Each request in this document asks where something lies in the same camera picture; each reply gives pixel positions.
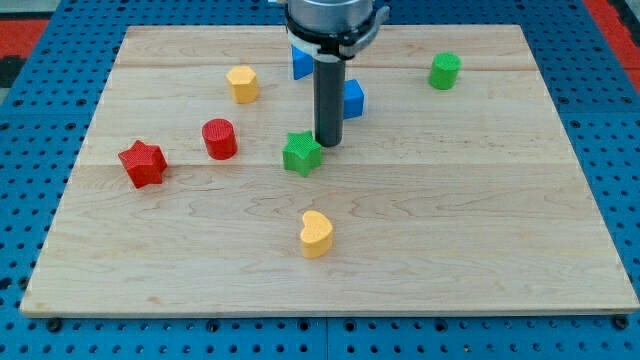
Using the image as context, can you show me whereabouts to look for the blue triangle block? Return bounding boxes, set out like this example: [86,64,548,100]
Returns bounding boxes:
[291,46,314,80]

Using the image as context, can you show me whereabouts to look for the blue cube block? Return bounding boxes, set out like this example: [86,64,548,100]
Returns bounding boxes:
[344,79,365,119]

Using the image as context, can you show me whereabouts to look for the green star block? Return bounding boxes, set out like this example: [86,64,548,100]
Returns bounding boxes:
[282,130,322,177]

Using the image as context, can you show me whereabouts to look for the yellow heart block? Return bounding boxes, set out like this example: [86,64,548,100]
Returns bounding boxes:
[300,210,334,259]

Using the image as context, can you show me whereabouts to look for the red star block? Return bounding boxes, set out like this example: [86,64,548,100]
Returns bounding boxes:
[118,140,167,189]

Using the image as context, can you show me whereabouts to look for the red cylinder block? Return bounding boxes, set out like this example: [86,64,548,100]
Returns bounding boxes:
[201,118,238,160]

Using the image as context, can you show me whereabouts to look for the yellow hexagon block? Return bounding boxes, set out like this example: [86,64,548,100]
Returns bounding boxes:
[226,66,259,104]

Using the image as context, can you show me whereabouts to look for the green cylinder block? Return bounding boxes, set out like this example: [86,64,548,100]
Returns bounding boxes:
[428,52,461,90]

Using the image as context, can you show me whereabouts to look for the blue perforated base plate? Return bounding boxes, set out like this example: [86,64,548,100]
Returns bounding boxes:
[1,0,639,359]

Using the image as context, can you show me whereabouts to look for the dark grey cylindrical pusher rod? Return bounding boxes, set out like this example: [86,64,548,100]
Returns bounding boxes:
[313,60,346,147]

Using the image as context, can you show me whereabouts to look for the light wooden board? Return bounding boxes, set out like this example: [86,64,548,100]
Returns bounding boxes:
[21,25,639,318]

